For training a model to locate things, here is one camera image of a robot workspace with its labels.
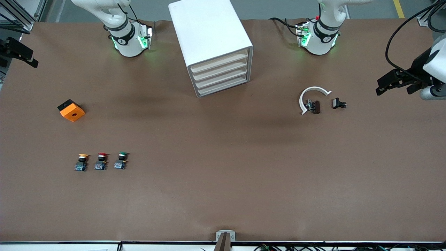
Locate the green push button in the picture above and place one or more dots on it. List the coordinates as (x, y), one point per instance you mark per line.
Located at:
(120, 164)

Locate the yellow push button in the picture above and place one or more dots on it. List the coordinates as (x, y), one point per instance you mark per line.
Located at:
(81, 166)

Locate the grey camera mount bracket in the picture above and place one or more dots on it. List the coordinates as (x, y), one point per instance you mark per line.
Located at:
(225, 237)

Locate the white topmost cabinet drawer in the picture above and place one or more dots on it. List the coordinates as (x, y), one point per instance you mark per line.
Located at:
(219, 61)

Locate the white table edge rail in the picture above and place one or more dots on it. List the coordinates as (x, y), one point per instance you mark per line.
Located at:
(69, 246)

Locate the white lowest cabinet drawer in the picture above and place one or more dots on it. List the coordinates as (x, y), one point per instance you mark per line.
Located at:
(224, 85)

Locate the silver base connector plate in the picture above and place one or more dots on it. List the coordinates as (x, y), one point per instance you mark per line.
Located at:
(149, 33)
(302, 33)

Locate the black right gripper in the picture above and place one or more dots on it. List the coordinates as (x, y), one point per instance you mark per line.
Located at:
(13, 49)

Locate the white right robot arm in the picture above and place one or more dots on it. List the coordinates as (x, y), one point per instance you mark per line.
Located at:
(125, 42)

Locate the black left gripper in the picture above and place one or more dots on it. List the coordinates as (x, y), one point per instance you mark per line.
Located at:
(417, 67)

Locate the brown paper table cover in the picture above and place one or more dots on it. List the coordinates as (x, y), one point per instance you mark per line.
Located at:
(223, 174)

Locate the aluminium frame post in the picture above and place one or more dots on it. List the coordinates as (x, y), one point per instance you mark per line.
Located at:
(28, 24)
(422, 21)

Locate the orange box with hole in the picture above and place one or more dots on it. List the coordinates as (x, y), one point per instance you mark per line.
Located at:
(73, 113)

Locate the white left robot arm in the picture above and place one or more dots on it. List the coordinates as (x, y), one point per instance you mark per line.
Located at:
(324, 38)

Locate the small black electrical component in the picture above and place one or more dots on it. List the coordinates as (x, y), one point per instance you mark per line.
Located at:
(336, 103)

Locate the red push button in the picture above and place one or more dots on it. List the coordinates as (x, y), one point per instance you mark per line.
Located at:
(100, 165)

